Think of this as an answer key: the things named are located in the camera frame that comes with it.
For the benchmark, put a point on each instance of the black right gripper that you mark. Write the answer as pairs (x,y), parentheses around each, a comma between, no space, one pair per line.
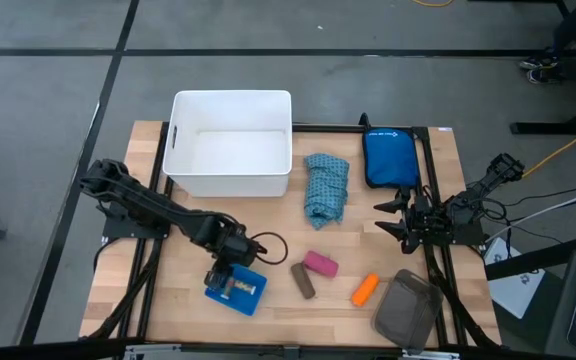
(428,217)

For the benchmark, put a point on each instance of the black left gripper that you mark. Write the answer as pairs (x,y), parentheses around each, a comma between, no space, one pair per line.
(235,247)

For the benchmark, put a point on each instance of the clear plastic vial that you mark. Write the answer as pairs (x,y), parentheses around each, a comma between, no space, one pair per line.
(244,287)

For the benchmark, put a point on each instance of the teal patterned cloth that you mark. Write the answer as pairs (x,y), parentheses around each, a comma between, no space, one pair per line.
(325,190)

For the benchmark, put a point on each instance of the brown bandage roll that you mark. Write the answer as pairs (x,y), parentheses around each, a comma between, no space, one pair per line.
(303,281)

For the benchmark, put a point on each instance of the pink bandage roll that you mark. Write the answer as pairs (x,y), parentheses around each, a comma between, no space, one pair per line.
(320,264)

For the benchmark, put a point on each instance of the grey mesh zip pouch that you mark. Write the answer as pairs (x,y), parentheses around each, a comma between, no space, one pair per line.
(408,312)

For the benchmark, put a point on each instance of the white perforated storage bin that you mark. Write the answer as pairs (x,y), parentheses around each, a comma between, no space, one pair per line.
(228,150)

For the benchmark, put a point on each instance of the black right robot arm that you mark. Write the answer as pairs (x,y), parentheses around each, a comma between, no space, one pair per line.
(493,180)

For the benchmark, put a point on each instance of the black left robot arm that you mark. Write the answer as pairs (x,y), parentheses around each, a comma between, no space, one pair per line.
(158,205)

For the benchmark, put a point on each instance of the blue plastic slotted basket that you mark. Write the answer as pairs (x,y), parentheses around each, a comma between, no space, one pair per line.
(248,302)

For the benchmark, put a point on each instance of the blue first aid pouch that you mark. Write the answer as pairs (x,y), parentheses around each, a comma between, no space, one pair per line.
(390,160)

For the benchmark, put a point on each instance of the white flat box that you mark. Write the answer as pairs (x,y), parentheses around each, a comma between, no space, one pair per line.
(513,285)

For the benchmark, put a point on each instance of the black desk foot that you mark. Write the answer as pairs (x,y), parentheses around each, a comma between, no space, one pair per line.
(558,127)

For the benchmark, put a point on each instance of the person's shoe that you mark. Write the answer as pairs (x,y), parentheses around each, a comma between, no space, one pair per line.
(538,62)
(545,76)

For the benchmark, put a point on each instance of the black aluminium table frame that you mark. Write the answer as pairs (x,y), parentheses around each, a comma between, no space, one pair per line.
(318,128)

